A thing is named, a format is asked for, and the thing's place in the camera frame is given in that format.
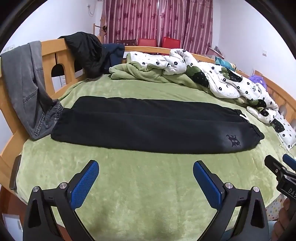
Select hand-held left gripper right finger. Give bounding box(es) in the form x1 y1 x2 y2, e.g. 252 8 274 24
193 160 270 241

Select green fleece bed sheet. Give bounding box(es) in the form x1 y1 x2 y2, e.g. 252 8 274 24
17 77 290 241

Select black pants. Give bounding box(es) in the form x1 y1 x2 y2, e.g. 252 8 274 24
50 96 265 155

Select grey jeans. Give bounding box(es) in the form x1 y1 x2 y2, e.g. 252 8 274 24
0 41 64 141

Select wooden coat rack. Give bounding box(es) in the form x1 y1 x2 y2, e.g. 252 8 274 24
93 23 109 39

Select red patterned curtain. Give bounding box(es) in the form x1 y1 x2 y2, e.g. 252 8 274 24
101 0 213 55

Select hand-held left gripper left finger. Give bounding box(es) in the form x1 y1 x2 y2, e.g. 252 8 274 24
23 160 100 241

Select star print cloth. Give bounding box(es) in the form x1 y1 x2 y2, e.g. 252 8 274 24
265 194 287 220

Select white floral quilt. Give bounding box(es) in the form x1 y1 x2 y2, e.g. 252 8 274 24
109 48 296 149

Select navy blue garment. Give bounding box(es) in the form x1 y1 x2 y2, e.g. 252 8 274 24
101 43 125 67

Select wooden bed frame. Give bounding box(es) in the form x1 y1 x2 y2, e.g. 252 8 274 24
0 38 296 202

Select purple plush item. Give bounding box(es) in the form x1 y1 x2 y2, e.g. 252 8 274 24
249 74 267 88

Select white box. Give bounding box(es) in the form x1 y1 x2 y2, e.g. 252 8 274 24
2 214 24 238

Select dark flat phone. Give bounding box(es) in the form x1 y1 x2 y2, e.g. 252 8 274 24
9 154 22 192

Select person's right hand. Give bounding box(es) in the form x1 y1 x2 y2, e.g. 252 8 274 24
272 199 296 241

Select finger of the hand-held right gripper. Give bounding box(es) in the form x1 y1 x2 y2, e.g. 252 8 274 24
264 155 290 178
282 154 296 169

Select red chair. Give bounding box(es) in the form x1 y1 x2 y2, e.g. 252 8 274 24
161 36 181 49
137 38 157 47

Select teal pillow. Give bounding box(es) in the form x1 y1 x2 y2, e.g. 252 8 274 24
215 56 237 70

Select black jacket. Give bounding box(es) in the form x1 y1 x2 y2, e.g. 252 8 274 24
58 32 111 79

